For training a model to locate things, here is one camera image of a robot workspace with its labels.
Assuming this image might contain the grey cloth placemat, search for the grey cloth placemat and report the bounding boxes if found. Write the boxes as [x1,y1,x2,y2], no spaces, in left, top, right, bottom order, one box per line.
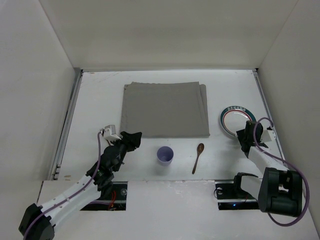
[120,81,210,138]

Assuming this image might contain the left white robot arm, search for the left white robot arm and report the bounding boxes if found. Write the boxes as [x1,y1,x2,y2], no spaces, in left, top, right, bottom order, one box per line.
[18,131,142,240]

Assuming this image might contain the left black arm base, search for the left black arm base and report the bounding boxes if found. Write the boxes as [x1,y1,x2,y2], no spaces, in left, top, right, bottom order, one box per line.
[81,181,128,211]

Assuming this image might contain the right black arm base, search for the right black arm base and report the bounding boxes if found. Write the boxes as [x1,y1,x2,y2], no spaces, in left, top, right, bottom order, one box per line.
[213,172,259,211]

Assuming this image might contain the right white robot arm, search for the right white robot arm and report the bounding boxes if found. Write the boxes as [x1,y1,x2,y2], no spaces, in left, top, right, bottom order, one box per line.
[233,120,303,217]

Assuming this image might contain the white plate green red rim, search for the white plate green red rim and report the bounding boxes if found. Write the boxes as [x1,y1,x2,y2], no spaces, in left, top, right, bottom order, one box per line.
[219,105,256,137]

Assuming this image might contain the lilac plastic cup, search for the lilac plastic cup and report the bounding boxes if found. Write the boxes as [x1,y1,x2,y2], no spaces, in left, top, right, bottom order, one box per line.
[156,146,174,166]

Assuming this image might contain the brown wooden spoon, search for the brown wooden spoon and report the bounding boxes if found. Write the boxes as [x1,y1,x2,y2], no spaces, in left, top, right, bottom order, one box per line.
[192,143,205,175]

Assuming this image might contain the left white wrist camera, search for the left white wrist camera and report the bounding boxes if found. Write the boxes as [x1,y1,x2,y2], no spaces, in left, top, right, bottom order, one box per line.
[100,124,121,142]

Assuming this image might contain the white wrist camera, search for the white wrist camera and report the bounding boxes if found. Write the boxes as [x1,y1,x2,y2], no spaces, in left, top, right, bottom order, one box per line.
[100,124,121,142]
[260,127,277,143]

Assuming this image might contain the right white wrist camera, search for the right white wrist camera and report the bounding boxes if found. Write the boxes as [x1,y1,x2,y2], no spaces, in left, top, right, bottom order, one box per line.
[260,127,277,143]

